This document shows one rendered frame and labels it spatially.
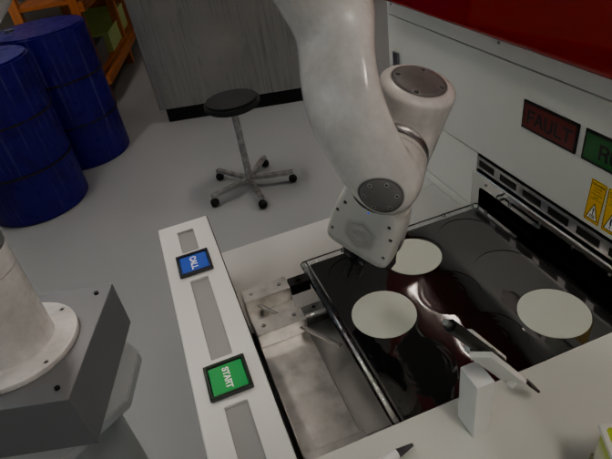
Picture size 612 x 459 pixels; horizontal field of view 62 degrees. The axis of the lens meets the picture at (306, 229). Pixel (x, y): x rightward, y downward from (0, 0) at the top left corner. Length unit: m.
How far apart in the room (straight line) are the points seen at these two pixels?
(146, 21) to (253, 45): 0.73
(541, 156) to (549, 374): 0.39
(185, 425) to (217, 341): 1.17
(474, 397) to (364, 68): 0.34
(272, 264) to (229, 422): 0.47
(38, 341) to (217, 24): 3.16
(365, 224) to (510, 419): 0.28
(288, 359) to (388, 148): 0.41
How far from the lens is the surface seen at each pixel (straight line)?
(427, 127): 0.56
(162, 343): 2.19
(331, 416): 0.73
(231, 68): 3.91
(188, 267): 0.88
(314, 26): 0.53
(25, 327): 0.87
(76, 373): 0.85
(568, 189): 0.90
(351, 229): 0.70
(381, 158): 0.50
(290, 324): 0.81
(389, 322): 0.80
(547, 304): 0.85
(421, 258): 0.91
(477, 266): 0.90
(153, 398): 2.02
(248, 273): 1.06
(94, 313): 0.94
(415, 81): 0.57
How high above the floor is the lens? 1.48
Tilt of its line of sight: 36 degrees down
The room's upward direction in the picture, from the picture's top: 10 degrees counter-clockwise
